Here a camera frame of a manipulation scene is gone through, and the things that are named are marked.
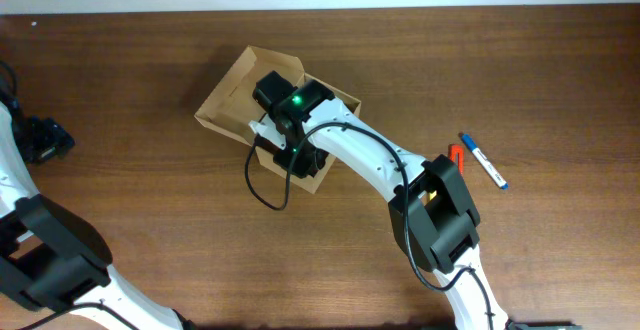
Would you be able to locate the brown cardboard box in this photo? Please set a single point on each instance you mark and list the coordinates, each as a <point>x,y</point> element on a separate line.
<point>230,107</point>

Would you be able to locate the orange utility knife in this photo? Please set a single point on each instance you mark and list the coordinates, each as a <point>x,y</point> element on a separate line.
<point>456,155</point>

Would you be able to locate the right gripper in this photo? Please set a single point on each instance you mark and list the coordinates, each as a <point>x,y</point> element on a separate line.
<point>301,164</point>

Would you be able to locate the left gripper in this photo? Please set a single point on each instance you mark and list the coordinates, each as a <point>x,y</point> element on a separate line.
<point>53,139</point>

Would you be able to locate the blue white marker pen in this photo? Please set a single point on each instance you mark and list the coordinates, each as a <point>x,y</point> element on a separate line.
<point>484,162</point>

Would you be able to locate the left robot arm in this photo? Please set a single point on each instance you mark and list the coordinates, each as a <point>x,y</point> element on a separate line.
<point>50,257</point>

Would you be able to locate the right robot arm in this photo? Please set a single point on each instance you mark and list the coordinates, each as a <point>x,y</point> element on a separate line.
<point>433,215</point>

